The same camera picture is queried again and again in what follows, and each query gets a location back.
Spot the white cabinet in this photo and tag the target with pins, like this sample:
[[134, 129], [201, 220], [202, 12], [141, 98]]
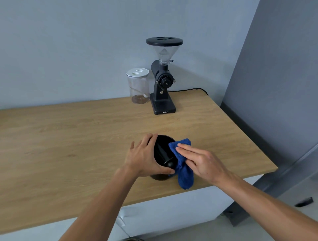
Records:
[[174, 211]]

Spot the small black floor object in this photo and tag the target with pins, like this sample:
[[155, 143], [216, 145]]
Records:
[[304, 202]]

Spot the black knock box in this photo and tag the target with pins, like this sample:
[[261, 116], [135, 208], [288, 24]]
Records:
[[162, 151]]

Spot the person's left forearm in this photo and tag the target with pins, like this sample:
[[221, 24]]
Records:
[[99, 211]]

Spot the black coffee grinder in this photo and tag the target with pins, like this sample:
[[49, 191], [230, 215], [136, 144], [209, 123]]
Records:
[[162, 104]]

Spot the person's right hand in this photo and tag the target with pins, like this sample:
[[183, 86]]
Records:
[[208, 166]]

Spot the person's right forearm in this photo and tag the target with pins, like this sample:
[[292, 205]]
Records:
[[273, 211]]

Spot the person's left hand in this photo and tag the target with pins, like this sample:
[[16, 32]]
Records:
[[142, 159]]

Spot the clear jar with white lid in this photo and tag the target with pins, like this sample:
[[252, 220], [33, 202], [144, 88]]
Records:
[[137, 84]]

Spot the blue cloth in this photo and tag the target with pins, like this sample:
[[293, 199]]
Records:
[[185, 176]]

